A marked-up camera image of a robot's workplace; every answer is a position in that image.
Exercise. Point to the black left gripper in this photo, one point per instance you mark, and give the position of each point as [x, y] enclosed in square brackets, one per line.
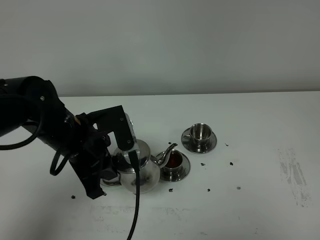
[93, 161]

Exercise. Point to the stainless steel teapot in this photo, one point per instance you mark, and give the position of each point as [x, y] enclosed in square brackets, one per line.
[149, 169]

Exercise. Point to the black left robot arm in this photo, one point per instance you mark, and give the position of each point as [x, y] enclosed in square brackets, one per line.
[33, 103]

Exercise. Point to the near stainless steel teacup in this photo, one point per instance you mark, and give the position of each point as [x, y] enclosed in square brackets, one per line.
[174, 164]

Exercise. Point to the stainless steel teacup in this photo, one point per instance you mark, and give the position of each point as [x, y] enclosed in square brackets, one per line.
[174, 164]
[198, 134]

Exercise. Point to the far stainless steel teacup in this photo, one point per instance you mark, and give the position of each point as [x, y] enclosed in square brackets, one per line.
[198, 134]

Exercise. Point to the near steel cup saucer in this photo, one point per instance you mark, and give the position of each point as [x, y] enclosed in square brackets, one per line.
[185, 171]

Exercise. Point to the steel cup saucer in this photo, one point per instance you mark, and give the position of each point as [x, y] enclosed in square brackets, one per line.
[201, 149]
[185, 171]

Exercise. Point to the far steel cup saucer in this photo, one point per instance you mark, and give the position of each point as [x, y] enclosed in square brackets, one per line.
[201, 149]

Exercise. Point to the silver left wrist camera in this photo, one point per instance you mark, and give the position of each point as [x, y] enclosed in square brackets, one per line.
[134, 139]

